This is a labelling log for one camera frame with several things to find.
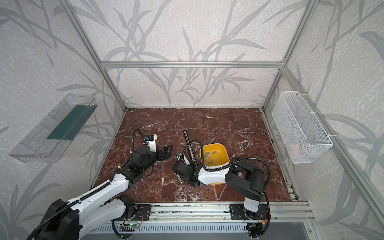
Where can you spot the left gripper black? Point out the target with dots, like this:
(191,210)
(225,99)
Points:
(160,153)

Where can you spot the clear acrylic wall shelf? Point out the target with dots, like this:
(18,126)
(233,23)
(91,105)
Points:
(47,141)

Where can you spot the yellow plastic tray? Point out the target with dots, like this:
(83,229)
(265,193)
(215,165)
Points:
(215,173)

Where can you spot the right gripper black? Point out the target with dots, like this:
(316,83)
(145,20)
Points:
(182,167)

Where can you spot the white wire mesh basket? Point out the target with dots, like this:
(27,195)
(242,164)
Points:
(298,124)

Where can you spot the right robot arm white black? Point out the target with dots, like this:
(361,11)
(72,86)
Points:
(249,176)

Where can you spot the left circuit board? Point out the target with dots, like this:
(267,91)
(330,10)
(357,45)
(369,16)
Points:
(129,227)

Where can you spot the pink object in basket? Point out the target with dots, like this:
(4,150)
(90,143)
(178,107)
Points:
(294,151)

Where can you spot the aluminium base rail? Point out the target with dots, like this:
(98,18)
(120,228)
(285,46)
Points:
(195,212)

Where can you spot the pink mini stapler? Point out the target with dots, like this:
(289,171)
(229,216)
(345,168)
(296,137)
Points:
(180,156)

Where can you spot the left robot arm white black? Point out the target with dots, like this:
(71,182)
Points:
(73,219)

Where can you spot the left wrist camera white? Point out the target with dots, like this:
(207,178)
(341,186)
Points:
(150,141)

